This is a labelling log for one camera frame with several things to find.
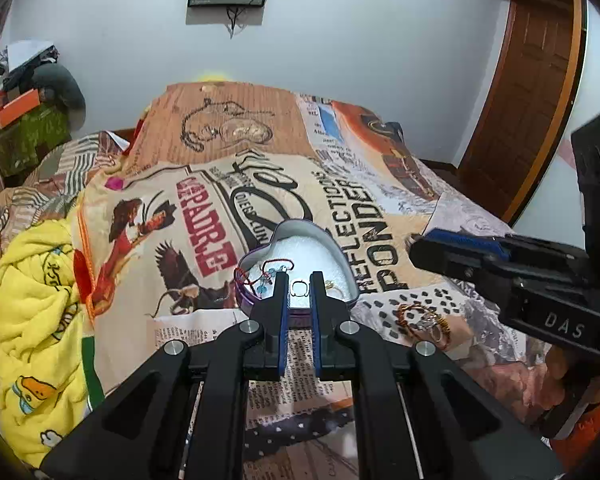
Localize purple heart-shaped tin box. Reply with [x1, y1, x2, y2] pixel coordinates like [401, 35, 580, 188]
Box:
[235, 219, 359, 332]

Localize yellow duck print towel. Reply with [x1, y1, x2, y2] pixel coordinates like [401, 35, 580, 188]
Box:
[0, 220, 100, 470]

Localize person's right hand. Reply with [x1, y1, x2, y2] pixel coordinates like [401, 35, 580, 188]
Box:
[545, 347, 573, 393]

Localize orange box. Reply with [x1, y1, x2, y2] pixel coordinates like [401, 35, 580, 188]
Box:
[0, 88, 44, 130]

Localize printed blanket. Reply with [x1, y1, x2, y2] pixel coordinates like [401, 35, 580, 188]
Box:
[77, 82, 548, 480]

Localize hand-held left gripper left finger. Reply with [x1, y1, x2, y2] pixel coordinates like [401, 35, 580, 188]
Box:
[40, 272, 290, 480]

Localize orange gold beaded bracelet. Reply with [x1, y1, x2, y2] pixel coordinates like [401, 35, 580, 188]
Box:
[394, 302, 454, 352]

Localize red string bracelet blue beads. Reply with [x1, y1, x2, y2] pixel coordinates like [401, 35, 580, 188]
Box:
[235, 259, 297, 297]

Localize grey cushion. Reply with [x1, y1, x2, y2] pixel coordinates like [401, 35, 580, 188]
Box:
[30, 62, 87, 112]

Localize silver ring bangle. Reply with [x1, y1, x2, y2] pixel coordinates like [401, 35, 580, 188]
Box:
[414, 316, 444, 344]

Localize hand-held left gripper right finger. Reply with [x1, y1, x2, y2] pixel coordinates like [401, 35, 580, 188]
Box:
[310, 271, 566, 480]

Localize black monitor cable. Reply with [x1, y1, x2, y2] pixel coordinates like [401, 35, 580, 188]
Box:
[224, 5, 250, 39]

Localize brown wooden door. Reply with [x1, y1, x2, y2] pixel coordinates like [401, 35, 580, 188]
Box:
[457, 0, 589, 227]

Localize green patterned box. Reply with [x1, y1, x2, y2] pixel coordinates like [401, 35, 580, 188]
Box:
[0, 105, 74, 177]

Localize striped bedsheet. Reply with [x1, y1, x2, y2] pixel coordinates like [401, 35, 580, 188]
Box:
[0, 130, 133, 267]

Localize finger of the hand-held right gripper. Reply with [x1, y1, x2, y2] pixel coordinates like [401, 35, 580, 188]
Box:
[424, 228, 589, 282]
[409, 234, 517, 307]

